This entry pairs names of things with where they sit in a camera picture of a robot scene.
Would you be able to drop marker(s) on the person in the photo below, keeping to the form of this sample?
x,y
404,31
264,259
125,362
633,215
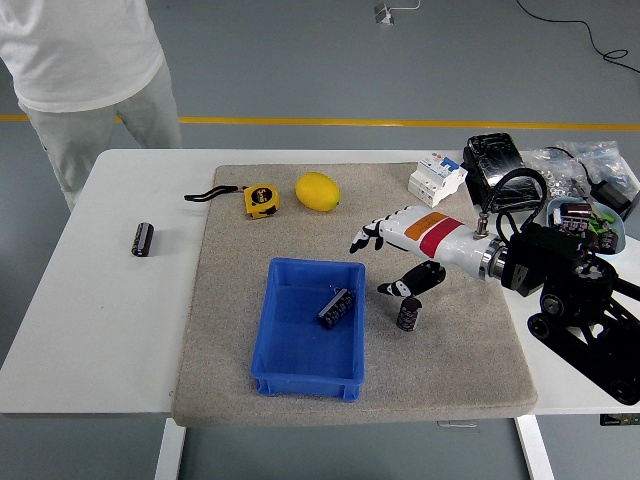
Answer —
x,y
75,60

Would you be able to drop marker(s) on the large brown capacitor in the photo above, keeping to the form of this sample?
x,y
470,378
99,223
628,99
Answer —
x,y
576,212

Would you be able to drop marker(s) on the metal under-table hook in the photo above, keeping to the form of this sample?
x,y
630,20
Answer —
x,y
457,425

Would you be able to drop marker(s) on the yellow tape measure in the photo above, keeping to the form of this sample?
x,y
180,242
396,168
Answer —
x,y
260,201

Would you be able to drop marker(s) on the black wrapped device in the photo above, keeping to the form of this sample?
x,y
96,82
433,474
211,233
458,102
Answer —
x,y
492,155

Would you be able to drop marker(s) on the clear bag with blue print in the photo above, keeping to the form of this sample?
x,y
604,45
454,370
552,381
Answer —
x,y
607,160

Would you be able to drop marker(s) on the blue plastic box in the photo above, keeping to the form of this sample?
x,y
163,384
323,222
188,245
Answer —
x,y
300,350

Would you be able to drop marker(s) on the large black power adapter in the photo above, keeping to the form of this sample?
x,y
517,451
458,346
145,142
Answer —
x,y
612,195

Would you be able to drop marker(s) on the green small component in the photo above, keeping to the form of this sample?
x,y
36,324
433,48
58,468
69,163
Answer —
x,y
602,221

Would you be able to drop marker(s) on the silver floor socket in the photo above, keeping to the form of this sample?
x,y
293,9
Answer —
x,y
384,14

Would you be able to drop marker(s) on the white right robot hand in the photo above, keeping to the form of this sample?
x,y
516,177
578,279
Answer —
x,y
440,235

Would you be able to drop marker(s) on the black table control panel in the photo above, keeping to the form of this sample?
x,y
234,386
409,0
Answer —
x,y
620,420

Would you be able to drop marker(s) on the white table leg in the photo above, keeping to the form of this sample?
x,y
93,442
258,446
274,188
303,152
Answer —
x,y
535,450
169,450

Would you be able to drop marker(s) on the light blue bowl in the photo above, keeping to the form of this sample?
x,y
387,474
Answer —
x,y
621,227

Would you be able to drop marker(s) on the yellow lemon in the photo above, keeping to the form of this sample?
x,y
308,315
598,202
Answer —
x,y
317,192

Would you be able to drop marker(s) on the grey-brown mat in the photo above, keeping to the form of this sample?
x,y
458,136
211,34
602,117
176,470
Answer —
x,y
350,235

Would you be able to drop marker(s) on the clear bag of metal nuts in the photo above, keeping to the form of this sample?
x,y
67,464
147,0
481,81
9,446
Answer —
x,y
555,180

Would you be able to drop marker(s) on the white left table leg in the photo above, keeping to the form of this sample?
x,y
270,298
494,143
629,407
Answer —
x,y
169,450

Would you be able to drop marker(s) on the white right table leg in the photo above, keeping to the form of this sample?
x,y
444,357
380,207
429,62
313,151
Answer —
x,y
535,450

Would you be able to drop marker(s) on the white circuit breaker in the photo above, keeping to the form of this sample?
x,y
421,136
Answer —
x,y
435,182

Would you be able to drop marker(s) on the dark brown cylindrical battery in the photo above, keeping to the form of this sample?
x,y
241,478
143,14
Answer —
x,y
336,308
408,316
142,240

